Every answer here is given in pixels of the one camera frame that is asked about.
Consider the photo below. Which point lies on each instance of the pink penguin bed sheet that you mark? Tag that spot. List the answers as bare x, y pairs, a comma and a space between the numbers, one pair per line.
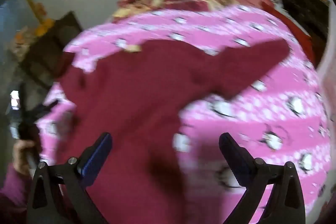
280, 118

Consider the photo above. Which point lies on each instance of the dark wooden headboard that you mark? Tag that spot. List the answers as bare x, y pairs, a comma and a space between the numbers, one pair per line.
313, 16

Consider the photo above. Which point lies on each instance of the maroon small garment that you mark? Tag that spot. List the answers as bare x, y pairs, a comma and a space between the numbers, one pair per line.
137, 97

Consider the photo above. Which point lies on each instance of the person's left hand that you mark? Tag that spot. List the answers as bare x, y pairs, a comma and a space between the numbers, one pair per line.
20, 161

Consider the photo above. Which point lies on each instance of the pink white cushioned chair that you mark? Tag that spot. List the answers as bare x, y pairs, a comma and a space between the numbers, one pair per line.
326, 68

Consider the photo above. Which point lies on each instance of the person's left maroon sleeve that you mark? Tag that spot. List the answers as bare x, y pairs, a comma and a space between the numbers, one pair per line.
14, 196

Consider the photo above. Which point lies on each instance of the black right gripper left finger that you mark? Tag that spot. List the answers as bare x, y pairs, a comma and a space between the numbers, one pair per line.
58, 193

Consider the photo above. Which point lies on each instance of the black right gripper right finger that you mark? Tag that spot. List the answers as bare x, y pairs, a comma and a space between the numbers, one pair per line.
285, 203

